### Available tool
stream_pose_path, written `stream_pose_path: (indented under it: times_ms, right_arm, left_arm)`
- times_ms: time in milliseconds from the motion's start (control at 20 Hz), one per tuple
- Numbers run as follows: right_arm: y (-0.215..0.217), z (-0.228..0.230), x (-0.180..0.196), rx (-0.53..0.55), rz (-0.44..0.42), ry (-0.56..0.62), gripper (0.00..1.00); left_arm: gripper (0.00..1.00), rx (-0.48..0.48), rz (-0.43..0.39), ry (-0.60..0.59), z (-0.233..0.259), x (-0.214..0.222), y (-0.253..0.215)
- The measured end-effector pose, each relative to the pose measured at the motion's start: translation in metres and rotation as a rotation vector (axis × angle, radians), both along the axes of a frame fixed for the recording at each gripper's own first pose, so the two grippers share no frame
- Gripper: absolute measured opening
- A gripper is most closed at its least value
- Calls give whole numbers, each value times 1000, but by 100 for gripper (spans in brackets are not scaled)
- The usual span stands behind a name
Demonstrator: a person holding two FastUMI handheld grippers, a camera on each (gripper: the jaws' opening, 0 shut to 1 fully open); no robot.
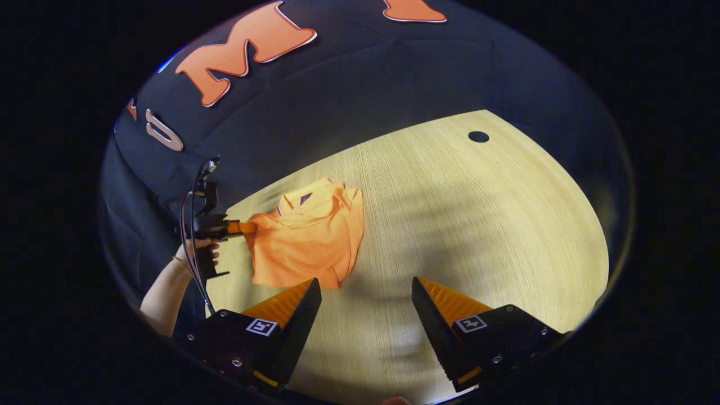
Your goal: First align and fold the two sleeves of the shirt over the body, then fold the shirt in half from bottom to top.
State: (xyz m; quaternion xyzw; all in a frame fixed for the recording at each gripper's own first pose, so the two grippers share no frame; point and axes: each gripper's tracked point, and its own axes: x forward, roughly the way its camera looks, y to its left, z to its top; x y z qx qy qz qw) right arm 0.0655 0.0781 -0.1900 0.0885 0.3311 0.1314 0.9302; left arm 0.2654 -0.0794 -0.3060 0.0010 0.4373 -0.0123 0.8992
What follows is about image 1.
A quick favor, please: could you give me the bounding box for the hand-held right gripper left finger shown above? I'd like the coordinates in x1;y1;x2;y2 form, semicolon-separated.
179;277;323;393

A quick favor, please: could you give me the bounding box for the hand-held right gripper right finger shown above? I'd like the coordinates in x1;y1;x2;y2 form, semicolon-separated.
412;276;566;393

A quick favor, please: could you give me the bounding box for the orange T-shirt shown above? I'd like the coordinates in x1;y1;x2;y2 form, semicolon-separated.
243;178;366;290

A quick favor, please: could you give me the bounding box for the black backdrop cloth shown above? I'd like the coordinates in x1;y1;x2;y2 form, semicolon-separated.
98;0;633;338

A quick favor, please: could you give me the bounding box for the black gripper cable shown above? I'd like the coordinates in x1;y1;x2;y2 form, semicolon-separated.
179;162;219;317

